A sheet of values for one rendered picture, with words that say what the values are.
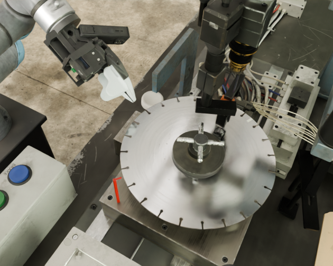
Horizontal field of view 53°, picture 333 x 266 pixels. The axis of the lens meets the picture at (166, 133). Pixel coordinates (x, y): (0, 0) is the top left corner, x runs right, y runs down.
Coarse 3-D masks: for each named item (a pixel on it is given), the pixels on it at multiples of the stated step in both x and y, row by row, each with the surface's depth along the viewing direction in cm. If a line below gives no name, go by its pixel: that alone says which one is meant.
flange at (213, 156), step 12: (192, 132) 73; (204, 132) 73; (180, 144) 71; (180, 156) 69; (192, 156) 68; (204, 156) 68; (216, 156) 69; (180, 168) 68; (192, 168) 67; (204, 168) 67; (216, 168) 68
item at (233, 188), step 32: (192, 96) 80; (128, 128) 74; (160, 128) 74; (192, 128) 75; (224, 128) 75; (256, 128) 75; (128, 160) 69; (160, 160) 69; (224, 160) 70; (256, 160) 70; (160, 192) 65; (192, 192) 65; (224, 192) 66; (256, 192) 66; (192, 224) 61
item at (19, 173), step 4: (12, 168) 72; (16, 168) 72; (20, 168) 72; (24, 168) 72; (12, 172) 71; (16, 172) 71; (20, 172) 71; (24, 172) 71; (28, 172) 71; (12, 176) 71; (16, 176) 71; (20, 176) 71; (24, 176) 71; (28, 176) 71; (12, 180) 70; (16, 180) 70; (20, 180) 70; (24, 180) 71
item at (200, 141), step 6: (180, 138) 67; (186, 138) 67; (192, 138) 67; (198, 138) 66; (204, 138) 66; (192, 144) 68; (198, 144) 66; (204, 144) 66; (210, 144) 67; (216, 144) 67; (222, 144) 67; (198, 150) 65; (204, 150) 68; (198, 156) 65
